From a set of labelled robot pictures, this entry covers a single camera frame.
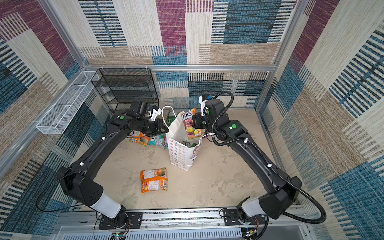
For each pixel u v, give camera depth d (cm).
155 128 67
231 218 73
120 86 107
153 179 83
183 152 74
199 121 62
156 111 72
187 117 75
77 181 41
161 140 99
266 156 45
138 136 63
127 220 73
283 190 39
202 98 63
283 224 73
